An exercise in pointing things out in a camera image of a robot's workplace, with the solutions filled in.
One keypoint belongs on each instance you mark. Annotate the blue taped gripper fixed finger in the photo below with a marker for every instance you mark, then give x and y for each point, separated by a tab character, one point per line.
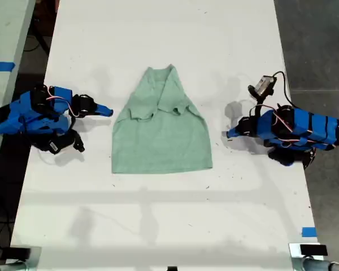
235	130
104	107

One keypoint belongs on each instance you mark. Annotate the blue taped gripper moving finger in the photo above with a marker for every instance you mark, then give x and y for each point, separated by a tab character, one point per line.
104	113
236	135

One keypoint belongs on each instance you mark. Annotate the pale green T-shirt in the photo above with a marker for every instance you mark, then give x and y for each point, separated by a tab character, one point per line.
161	138

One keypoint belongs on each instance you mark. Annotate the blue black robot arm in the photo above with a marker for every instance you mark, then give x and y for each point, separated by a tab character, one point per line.
28	115
305	130

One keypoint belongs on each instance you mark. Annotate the long blue tape strip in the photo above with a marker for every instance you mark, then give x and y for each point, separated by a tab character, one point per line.
1	66

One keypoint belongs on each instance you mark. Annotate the pale side table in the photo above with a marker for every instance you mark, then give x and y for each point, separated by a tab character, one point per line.
5	31

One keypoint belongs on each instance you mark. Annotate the short blue tape piece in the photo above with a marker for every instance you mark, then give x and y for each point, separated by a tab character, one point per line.
309	232

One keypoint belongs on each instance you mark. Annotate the grey metal pipe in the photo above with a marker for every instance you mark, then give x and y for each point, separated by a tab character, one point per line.
316	264

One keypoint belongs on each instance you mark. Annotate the small black box on clamp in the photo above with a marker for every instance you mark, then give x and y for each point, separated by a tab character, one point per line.
19	253

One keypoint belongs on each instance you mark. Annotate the black grey camera box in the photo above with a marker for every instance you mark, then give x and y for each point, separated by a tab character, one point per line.
264	84

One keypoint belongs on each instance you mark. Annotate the black camera box with label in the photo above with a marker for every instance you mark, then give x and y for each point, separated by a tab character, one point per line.
55	145

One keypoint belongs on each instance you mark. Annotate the small black box on bracket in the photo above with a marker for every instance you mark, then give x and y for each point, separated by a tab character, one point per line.
313	250

